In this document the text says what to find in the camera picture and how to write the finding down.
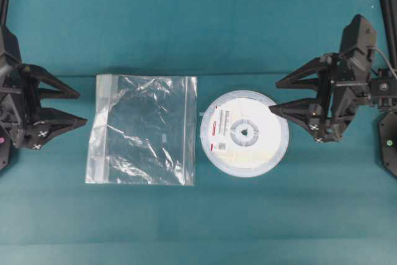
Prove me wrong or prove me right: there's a clear plastic zip bag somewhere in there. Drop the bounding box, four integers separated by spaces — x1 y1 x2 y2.
85 74 197 186

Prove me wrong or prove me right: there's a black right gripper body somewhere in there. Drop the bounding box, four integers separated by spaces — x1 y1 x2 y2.
308 52 372 143

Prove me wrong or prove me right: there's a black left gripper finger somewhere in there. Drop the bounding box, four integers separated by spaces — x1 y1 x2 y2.
29 65 80 99
33 108 87 147

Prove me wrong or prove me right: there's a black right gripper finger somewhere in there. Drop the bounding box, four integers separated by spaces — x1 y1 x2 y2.
269 98 323 127
275 56 326 90

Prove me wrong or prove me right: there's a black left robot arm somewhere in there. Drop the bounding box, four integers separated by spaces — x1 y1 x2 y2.
1 0 87 169

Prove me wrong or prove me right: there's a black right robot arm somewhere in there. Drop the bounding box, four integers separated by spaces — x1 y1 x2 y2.
269 0 396 175

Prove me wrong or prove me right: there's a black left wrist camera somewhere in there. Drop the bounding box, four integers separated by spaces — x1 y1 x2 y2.
1 25 22 67

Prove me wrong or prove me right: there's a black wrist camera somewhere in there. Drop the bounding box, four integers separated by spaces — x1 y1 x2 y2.
1 25 22 67
339 14 377 72

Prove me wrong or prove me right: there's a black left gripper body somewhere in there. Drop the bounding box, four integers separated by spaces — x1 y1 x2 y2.
1 64 47 150

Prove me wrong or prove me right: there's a white component reel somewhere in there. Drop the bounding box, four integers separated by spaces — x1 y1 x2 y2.
200 90 290 178

